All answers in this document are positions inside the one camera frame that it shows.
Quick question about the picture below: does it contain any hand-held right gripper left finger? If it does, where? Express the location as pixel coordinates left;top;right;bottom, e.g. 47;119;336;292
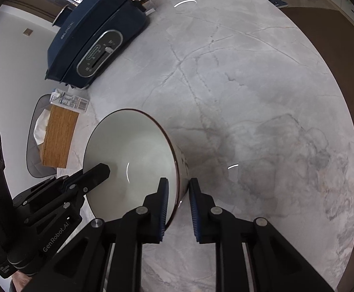
26;177;169;292

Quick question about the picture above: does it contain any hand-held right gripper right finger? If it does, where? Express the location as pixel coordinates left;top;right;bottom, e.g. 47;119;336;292
188;178;342;292

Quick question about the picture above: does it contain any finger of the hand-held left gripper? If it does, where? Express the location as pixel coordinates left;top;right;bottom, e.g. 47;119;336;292
12;163;110;226

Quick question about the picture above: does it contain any small floral bowl dark rim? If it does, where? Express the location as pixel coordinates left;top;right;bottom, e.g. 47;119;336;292
83;109;190;228

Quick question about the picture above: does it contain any grey translucent tray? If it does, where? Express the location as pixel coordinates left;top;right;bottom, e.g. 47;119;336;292
26;94;58;178

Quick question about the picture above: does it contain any wooden tissue box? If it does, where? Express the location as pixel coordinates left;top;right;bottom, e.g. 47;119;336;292
33;105;79;168

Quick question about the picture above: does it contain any white printed carton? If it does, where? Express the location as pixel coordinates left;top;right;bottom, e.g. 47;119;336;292
49;90;90;113

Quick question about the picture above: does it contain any dark blue electric grill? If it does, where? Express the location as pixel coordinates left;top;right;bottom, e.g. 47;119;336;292
44;0;156;89

